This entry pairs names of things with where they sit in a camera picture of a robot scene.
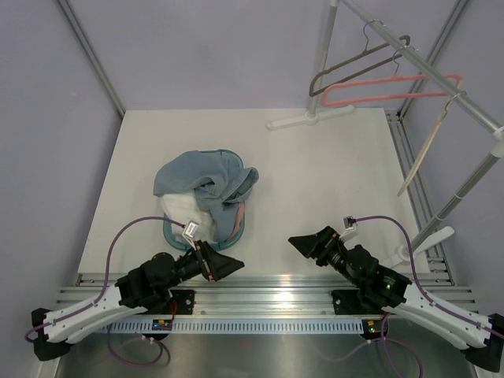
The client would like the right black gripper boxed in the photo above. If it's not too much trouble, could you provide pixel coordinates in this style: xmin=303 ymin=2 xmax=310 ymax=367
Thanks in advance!
xmin=289 ymin=225 xmax=363 ymax=287

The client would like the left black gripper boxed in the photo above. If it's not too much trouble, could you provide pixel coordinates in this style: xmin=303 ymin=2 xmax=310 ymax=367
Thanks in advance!
xmin=160 ymin=239 xmax=243 ymax=291

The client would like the pink skirt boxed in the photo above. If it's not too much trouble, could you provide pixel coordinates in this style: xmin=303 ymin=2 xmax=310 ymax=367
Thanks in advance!
xmin=230 ymin=202 xmax=246 ymax=239

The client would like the white pleated skirt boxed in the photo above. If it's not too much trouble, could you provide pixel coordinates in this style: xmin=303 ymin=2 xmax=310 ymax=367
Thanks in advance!
xmin=159 ymin=191 xmax=216 ymax=243

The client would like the blue denim jacket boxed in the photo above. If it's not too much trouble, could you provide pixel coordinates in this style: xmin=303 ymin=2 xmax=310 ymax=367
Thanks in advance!
xmin=153 ymin=150 xmax=259 ymax=243

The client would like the white wooden hanger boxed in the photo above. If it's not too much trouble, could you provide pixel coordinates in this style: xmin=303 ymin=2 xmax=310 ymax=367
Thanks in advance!
xmin=397 ymin=91 xmax=466 ymax=197

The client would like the pink clothes hanger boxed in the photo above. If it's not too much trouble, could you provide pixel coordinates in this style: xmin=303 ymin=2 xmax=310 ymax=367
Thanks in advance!
xmin=321 ymin=46 xmax=464 ymax=108

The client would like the grey clothes hanger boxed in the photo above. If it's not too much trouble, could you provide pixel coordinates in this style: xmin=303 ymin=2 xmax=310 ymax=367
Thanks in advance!
xmin=308 ymin=19 xmax=411 ymax=97

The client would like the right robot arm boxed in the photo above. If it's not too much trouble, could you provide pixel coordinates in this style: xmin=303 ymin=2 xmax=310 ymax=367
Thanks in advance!
xmin=288 ymin=226 xmax=503 ymax=372

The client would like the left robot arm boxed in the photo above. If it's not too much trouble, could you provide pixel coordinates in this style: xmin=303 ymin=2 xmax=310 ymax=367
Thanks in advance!
xmin=27 ymin=242 xmax=245 ymax=361

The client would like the teal plastic basket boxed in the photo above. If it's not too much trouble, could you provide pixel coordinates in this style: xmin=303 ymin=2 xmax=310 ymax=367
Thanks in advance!
xmin=159 ymin=150 xmax=245 ymax=251

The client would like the white clothes rack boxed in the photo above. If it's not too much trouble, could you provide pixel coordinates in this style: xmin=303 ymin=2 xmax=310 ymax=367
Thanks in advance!
xmin=266 ymin=1 xmax=503 ymax=265

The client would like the aluminium mounting rail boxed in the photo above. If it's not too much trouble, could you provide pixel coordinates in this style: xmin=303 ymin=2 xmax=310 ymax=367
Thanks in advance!
xmin=54 ymin=274 xmax=480 ymax=319

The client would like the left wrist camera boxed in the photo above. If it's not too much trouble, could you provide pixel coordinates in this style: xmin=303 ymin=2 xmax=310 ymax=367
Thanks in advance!
xmin=182 ymin=220 xmax=199 ymax=249

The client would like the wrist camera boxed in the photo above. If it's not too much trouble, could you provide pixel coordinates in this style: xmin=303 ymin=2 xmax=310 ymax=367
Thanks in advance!
xmin=182 ymin=220 xmax=199 ymax=249
xmin=339 ymin=216 xmax=358 ymax=243

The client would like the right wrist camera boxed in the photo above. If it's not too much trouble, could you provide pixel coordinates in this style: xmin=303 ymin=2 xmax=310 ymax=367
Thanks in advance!
xmin=339 ymin=216 xmax=358 ymax=243

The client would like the white slotted cable duct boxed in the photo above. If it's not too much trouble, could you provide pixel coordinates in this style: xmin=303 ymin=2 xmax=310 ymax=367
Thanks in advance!
xmin=101 ymin=318 xmax=364 ymax=335

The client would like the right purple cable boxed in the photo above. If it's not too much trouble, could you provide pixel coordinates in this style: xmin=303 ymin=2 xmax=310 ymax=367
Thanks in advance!
xmin=352 ymin=214 xmax=504 ymax=332

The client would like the purple cable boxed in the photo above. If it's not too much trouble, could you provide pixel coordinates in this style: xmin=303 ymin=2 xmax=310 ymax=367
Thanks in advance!
xmin=24 ymin=217 xmax=186 ymax=342
xmin=352 ymin=214 xmax=504 ymax=332

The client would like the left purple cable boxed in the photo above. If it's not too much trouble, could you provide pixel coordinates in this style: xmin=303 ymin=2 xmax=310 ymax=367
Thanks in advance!
xmin=24 ymin=217 xmax=186 ymax=342

